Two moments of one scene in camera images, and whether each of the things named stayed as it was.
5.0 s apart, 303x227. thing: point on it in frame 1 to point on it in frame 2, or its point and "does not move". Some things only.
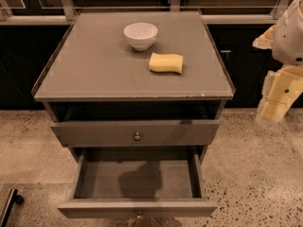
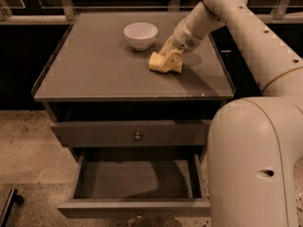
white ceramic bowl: x=140 y=35 does not move
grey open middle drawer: x=138 y=183 does not move
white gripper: x=290 y=38 to x=184 y=37
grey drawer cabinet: x=106 y=104 does not move
